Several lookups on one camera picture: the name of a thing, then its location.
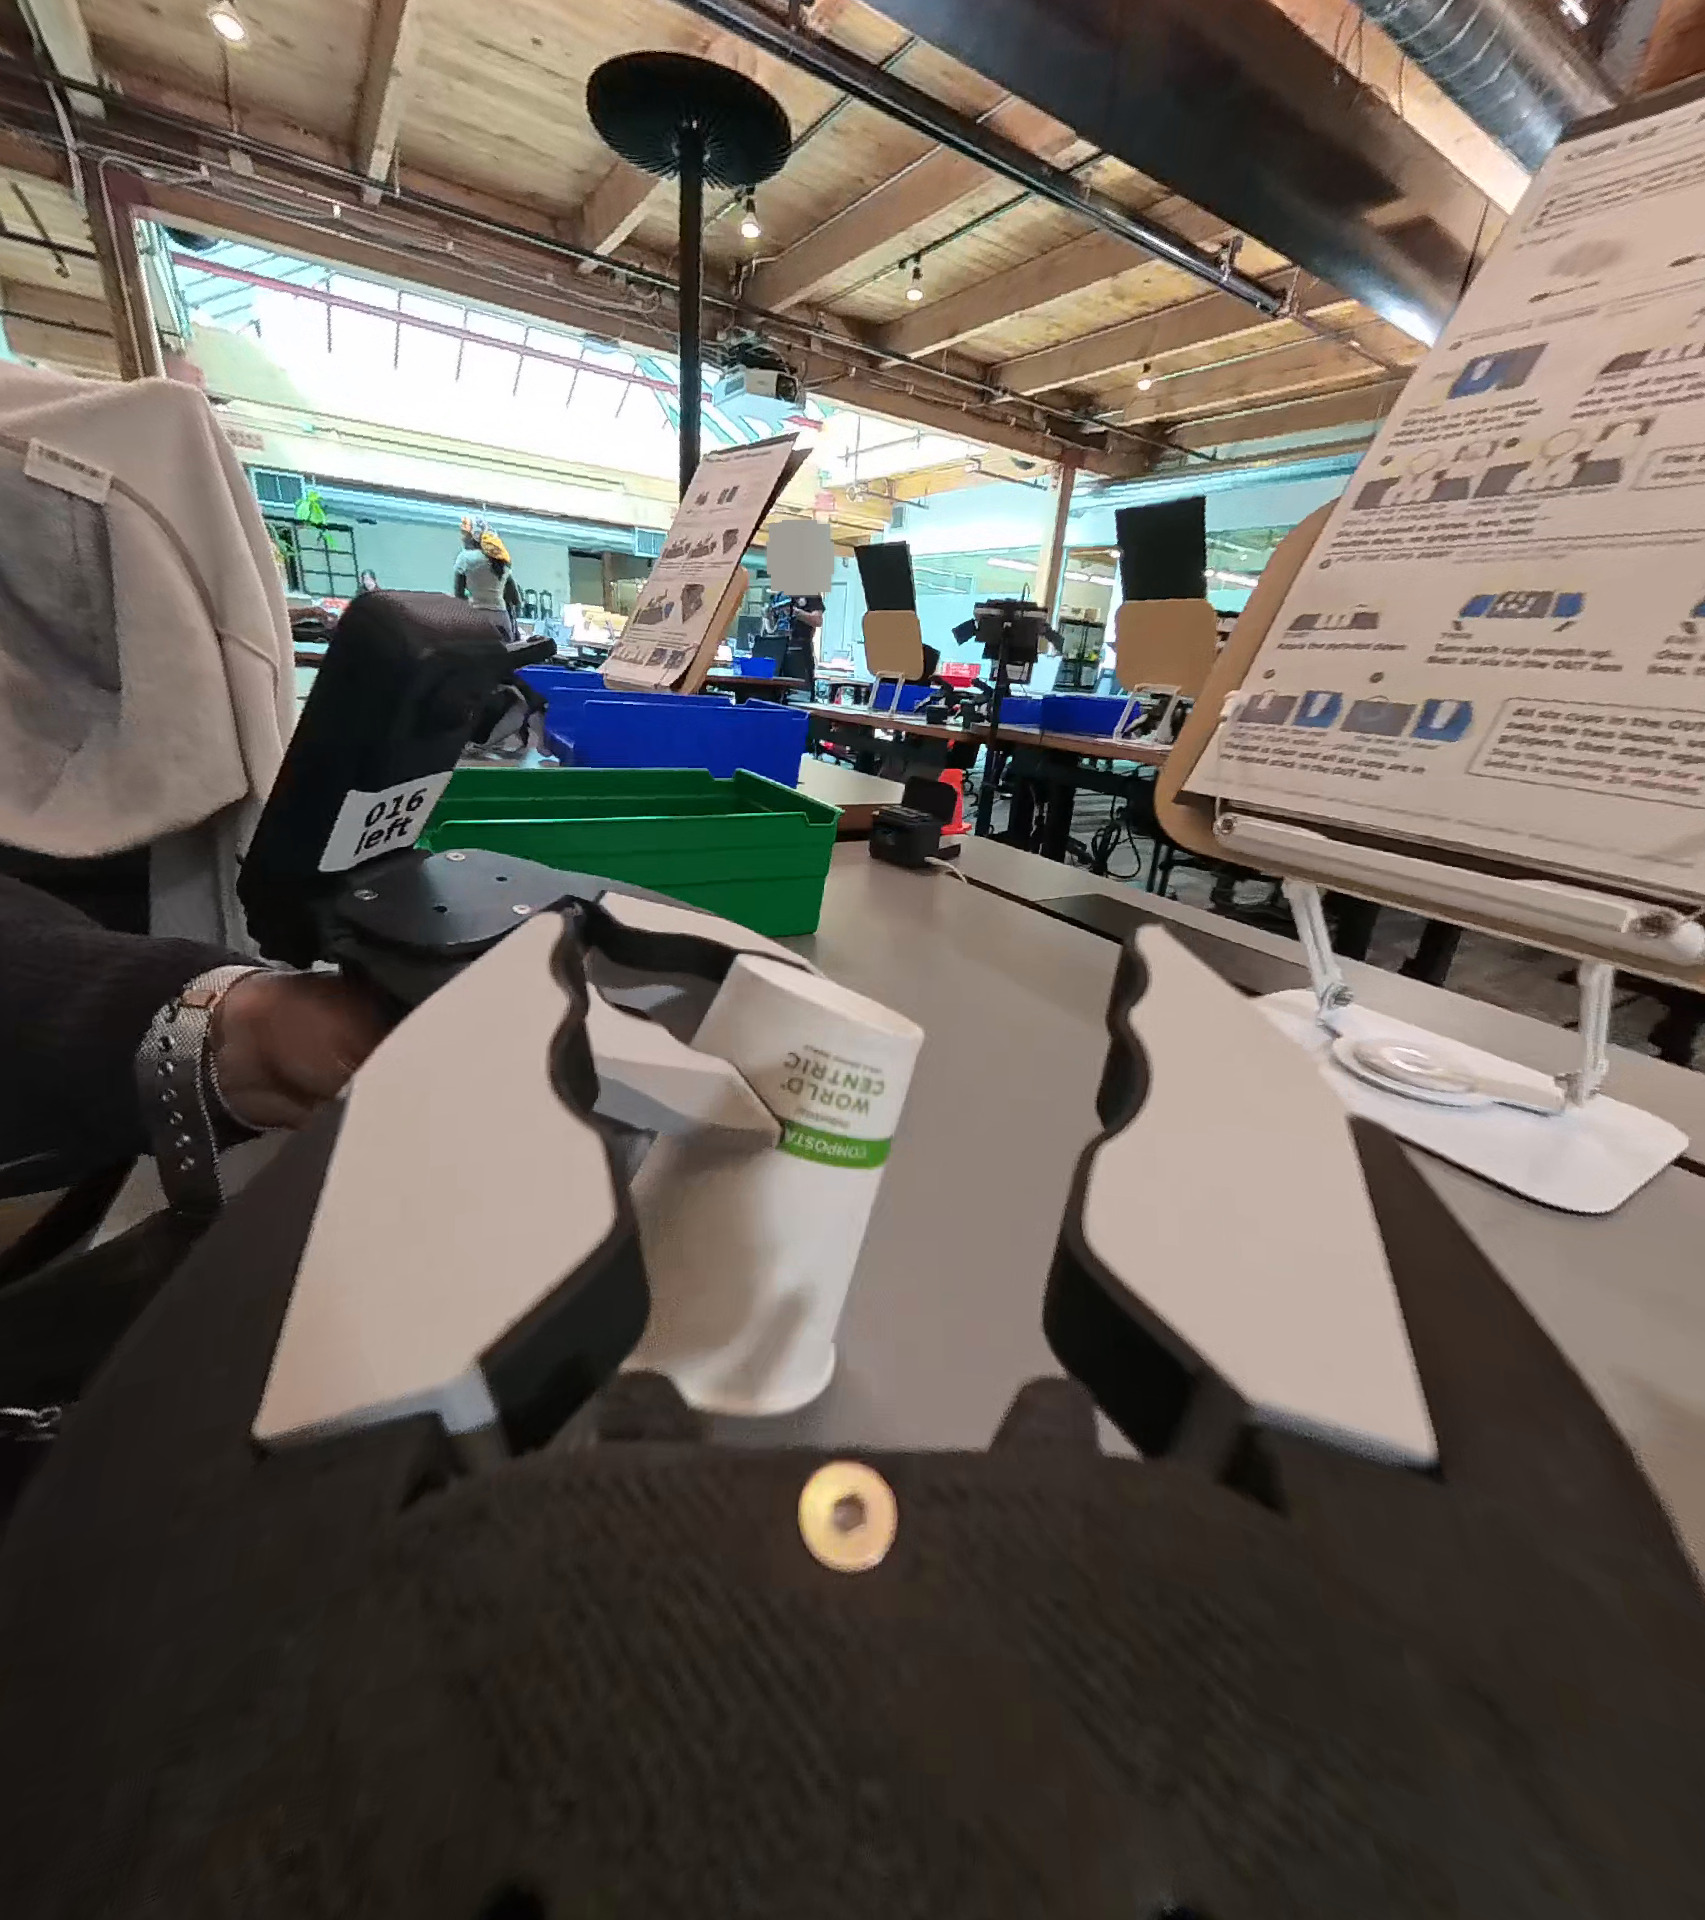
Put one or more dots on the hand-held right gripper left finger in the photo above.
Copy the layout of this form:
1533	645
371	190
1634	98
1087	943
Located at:
447	1215

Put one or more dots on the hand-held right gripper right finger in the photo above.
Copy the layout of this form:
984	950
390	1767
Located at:
1240	1231

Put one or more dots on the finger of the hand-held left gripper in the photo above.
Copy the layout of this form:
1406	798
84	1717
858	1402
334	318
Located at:
686	1088
672	939

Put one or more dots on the green plastic box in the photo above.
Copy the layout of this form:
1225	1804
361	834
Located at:
643	854

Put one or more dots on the white paper cup green band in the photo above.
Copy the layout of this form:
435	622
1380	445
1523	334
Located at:
777	1274

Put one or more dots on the person's left forearm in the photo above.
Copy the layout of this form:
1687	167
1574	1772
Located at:
12	1021

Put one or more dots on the grey desk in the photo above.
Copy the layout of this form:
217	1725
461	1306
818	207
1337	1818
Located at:
972	1200

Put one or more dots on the person's left hand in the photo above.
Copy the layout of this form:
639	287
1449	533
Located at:
296	1050

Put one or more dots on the large blue plastic bin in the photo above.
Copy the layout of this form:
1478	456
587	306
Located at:
686	734

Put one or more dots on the grey beaded wristband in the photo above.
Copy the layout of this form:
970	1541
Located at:
177	1110

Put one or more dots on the wooden document stand white base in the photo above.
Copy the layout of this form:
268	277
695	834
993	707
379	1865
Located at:
1542	1154

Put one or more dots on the orange traffic cone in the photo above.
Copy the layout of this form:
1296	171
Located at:
953	802

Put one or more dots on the beige jacket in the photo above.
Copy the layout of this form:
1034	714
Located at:
73	601

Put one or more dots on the wooden document stand with sheet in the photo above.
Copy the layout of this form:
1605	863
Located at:
702	555

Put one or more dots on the black board cardboard stand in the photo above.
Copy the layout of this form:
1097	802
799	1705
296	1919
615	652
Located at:
1164	601
895	615

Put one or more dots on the wooden table black legs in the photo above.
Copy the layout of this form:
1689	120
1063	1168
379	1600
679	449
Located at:
1063	742

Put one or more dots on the white ceiling projector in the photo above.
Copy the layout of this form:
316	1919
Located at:
755	374

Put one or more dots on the black disc on pole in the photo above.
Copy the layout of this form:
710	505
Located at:
686	112

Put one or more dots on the printed instruction sheet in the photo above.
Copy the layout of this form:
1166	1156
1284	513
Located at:
1542	525

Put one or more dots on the black camera on tripod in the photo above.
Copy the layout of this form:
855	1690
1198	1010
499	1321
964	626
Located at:
1008	631

